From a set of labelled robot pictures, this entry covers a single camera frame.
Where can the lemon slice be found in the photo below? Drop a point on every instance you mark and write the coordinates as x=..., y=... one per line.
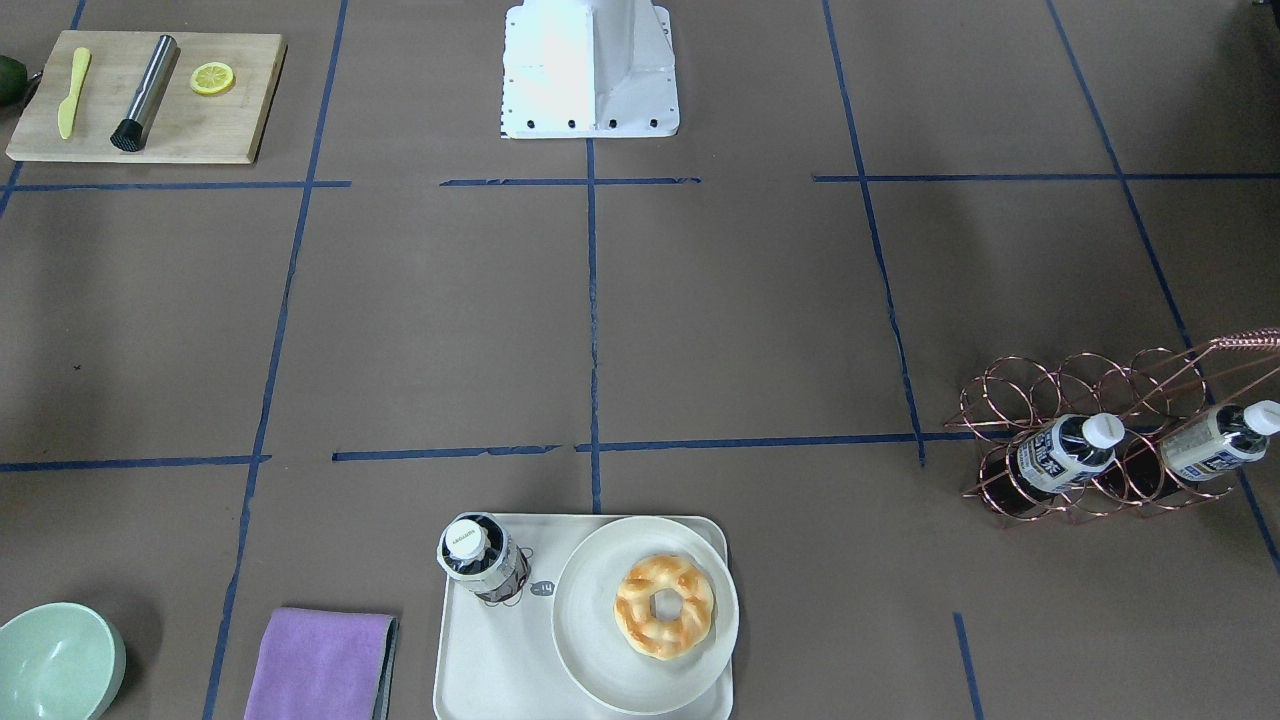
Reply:
x=212, y=78

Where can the green ceramic bowl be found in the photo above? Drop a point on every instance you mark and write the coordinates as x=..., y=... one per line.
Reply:
x=61, y=660

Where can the green lime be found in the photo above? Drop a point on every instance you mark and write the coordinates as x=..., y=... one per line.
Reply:
x=14, y=81

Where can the wooden cutting board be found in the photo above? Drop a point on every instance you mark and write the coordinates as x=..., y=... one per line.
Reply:
x=109, y=97

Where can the purple folded cloth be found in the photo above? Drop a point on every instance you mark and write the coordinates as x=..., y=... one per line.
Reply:
x=316, y=664

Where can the yellow plastic knife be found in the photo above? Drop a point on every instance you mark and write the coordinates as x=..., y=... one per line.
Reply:
x=67, y=109

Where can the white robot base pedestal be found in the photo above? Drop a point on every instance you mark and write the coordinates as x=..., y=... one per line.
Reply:
x=588, y=69

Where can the copper wire bottle rack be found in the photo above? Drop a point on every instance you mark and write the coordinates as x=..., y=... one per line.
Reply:
x=1153, y=392

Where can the beige serving tray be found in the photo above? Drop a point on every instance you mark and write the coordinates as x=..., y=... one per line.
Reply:
x=499, y=662

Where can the tea bottle in rack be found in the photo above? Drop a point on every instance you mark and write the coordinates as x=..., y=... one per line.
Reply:
x=1222, y=439
x=1048, y=463

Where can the glazed twisted donut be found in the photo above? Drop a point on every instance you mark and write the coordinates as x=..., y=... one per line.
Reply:
x=664, y=607

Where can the rear tea bottle in rack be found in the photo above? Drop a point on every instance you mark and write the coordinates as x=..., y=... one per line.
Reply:
x=1222, y=439

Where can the tea bottle dark liquid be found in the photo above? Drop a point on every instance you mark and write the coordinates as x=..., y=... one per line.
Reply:
x=478, y=554

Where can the front tea bottle in rack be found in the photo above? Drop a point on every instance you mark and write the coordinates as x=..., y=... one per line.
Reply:
x=1048, y=463

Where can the beige round plate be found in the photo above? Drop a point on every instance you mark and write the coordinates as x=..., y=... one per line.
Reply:
x=618, y=681

